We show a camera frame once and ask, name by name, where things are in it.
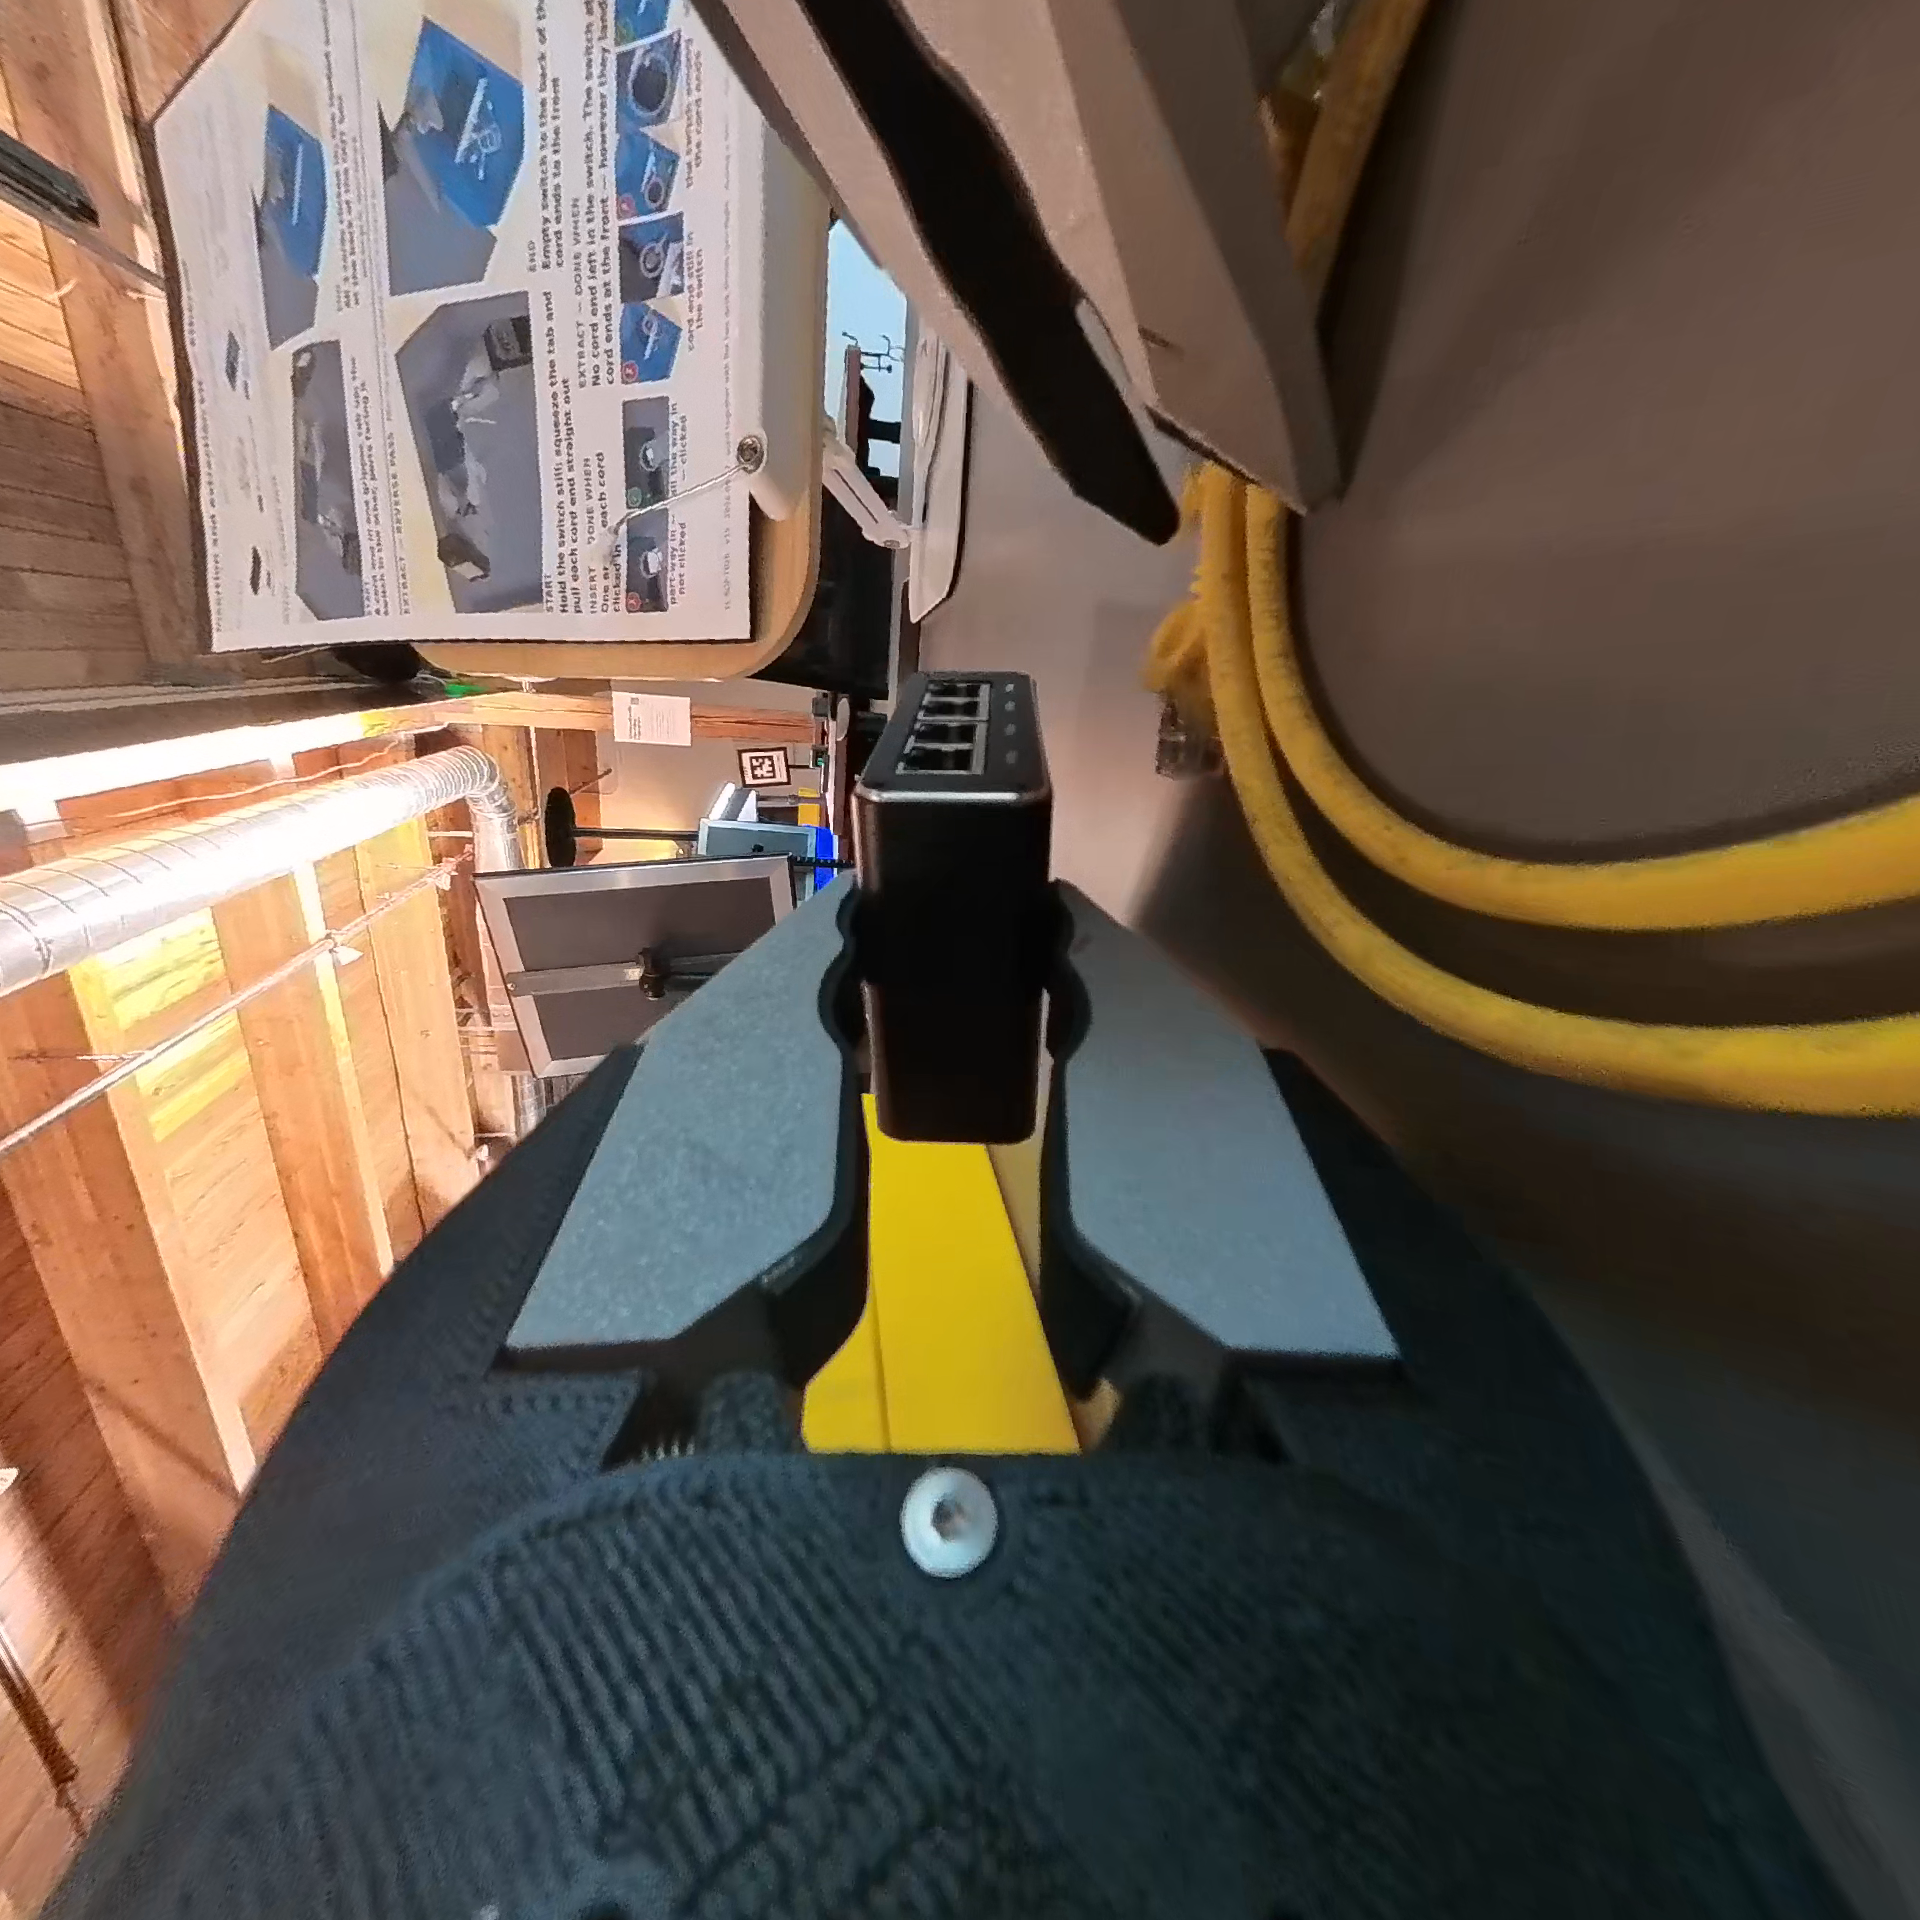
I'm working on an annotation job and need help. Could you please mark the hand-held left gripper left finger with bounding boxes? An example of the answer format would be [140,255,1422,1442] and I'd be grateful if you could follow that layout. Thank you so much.
[506,876,873,1382]

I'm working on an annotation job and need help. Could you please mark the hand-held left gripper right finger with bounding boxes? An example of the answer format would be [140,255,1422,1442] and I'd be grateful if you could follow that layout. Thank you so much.
[1029,876,1408,1402]

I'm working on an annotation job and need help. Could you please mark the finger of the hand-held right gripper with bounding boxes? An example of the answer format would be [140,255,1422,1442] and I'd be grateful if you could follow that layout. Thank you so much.
[704,0,1344,546]

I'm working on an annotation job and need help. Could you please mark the yellow plastic bin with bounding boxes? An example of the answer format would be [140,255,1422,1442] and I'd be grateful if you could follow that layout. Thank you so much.
[800,1094,1122,1454]

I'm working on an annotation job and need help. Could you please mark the black network switch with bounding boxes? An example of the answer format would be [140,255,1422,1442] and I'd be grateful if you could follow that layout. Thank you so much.
[845,674,1057,1145]

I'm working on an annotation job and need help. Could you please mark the yellow ethernet cable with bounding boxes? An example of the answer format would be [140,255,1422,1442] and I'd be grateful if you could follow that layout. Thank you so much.
[1143,0,1920,1119]

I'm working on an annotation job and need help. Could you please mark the grey monitor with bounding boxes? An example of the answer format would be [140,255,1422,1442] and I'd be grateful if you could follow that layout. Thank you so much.
[470,853,800,1077]

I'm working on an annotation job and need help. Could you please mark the beige board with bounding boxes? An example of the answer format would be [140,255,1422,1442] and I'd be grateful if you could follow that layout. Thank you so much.
[405,112,844,685]

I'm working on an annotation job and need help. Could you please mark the white board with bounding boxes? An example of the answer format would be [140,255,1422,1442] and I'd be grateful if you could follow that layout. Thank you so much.
[897,317,980,627]

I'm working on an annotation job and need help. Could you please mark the printed instruction poster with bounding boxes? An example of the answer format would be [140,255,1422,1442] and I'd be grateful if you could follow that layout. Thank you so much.
[153,0,771,658]

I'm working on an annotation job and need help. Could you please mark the long strip light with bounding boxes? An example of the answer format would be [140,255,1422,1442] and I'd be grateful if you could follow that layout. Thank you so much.
[0,705,456,813]

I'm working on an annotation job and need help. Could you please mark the silver ventilation duct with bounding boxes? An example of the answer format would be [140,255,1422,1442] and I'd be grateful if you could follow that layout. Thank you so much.
[0,745,529,1002]

